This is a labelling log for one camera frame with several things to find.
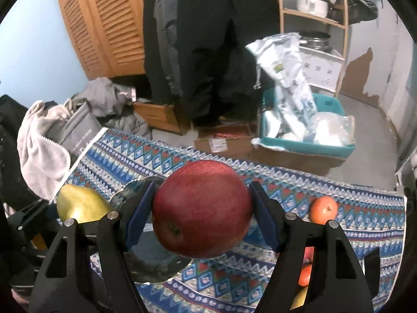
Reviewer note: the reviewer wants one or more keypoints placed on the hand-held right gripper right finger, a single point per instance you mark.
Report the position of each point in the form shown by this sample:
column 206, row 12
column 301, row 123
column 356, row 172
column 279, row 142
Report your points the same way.
column 264, row 218

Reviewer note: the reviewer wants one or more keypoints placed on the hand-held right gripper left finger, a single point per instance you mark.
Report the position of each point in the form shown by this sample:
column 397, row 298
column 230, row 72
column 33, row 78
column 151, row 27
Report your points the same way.
column 140, row 218

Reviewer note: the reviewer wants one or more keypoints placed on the dark round plate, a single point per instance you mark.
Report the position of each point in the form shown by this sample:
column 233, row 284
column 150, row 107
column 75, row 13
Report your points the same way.
column 156, row 262

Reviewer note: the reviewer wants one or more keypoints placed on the red apple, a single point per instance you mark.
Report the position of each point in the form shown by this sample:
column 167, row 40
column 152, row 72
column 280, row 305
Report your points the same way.
column 202, row 208

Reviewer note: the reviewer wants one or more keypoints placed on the large orange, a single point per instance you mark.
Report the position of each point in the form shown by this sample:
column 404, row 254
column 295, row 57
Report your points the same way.
column 305, row 275

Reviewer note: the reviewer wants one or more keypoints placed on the reddish orange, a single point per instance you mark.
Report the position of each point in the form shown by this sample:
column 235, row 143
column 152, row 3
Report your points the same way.
column 308, row 254

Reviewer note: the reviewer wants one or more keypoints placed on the small tangerine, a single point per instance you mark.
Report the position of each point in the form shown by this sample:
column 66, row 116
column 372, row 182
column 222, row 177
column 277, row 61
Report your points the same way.
column 323, row 210

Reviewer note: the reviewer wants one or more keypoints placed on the yellow-green pear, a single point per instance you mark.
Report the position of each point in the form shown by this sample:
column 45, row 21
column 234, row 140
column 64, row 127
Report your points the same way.
column 81, row 203

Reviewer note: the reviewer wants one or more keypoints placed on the large cardboard box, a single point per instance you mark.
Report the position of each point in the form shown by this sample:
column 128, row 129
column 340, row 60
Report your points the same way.
column 293, row 161

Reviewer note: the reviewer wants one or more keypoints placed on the blue patterned blanket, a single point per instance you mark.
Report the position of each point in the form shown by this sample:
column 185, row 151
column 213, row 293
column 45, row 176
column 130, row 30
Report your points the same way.
column 228, row 288

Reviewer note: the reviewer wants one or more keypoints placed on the small labelled cardboard box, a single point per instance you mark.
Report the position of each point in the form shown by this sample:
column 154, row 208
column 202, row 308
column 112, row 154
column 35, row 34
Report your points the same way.
column 221, row 141

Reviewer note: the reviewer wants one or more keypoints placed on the cardboard boxes on floor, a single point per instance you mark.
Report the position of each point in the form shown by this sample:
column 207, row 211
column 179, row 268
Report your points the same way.
column 156, row 114

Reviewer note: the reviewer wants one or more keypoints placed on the grey fabric bag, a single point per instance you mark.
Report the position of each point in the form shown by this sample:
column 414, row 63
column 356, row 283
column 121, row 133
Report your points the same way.
column 75, row 130

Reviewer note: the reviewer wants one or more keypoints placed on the clear plastic bag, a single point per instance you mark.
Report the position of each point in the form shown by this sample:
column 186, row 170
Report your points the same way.
column 332, row 127

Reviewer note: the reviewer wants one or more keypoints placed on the grey clothes pile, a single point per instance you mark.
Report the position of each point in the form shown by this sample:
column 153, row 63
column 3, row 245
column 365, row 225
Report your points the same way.
column 104, row 97

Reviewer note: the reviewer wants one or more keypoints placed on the white towel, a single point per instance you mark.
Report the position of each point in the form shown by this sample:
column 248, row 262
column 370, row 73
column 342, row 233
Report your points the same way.
column 39, row 143

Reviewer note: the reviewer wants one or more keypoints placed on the teal plastic basket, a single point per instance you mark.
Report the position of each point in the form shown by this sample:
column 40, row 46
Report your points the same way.
column 329, row 104

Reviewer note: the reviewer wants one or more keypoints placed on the tall white plastic bag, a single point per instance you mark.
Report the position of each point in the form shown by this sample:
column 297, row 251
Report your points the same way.
column 286, row 68

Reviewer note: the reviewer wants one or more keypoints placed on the white printed box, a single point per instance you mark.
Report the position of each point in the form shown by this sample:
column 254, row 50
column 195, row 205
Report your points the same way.
column 322, row 68

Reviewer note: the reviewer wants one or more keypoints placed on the grey and black hanging jacket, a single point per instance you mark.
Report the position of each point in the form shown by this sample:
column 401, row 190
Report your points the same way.
column 166, row 39

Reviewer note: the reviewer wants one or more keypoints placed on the black hanging coat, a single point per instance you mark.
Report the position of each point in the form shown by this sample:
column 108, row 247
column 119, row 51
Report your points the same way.
column 228, row 39

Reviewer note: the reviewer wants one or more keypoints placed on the metal pot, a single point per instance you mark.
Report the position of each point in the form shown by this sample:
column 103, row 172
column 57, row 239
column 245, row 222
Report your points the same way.
column 314, row 41

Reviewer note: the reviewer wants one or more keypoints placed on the wooden louvered wardrobe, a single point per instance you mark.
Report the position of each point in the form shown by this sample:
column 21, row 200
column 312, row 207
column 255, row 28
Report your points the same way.
column 107, row 22

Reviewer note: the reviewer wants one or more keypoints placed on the wooden shelf rack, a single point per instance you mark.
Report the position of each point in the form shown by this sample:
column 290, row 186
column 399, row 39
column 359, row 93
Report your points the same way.
column 342, row 26

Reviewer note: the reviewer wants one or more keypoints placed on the steel cooking pot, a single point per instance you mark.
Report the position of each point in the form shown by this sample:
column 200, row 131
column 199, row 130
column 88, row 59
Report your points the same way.
column 311, row 5

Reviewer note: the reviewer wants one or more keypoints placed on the black bag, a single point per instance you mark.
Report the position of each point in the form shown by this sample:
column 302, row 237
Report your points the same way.
column 355, row 9

